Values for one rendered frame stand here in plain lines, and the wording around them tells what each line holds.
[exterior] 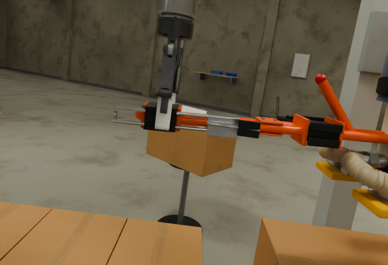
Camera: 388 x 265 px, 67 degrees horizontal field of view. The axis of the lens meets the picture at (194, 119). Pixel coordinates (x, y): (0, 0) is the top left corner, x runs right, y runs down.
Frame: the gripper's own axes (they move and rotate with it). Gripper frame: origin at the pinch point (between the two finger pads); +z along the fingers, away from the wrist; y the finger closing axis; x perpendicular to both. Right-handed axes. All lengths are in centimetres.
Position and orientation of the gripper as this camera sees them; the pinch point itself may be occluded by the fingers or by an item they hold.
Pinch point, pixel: (165, 113)
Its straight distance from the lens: 66.0
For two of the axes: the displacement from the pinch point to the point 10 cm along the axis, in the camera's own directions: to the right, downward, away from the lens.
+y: 0.1, -1.8, 9.8
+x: -9.9, -1.3, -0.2
